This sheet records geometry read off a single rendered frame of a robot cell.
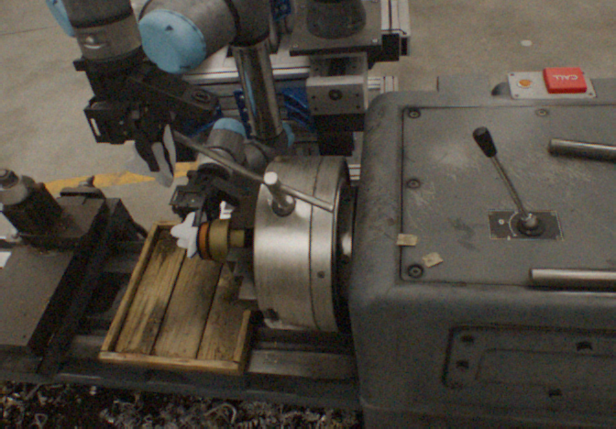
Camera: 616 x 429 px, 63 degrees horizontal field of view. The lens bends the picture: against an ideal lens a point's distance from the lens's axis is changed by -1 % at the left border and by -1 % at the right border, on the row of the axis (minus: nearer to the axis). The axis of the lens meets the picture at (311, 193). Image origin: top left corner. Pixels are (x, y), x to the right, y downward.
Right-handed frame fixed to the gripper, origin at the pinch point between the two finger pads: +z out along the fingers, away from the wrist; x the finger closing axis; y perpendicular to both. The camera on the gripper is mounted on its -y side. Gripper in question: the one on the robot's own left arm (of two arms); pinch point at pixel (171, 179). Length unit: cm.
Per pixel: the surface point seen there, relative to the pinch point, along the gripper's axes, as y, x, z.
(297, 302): -17.6, 5.4, 20.1
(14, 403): 69, -2, 77
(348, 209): -25.0, -7.5, 11.5
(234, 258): -4.3, -4.5, 20.6
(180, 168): 85, -152, 104
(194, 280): 12.3, -16.1, 40.3
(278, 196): -15.7, -0.7, 3.6
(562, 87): -60, -26, 0
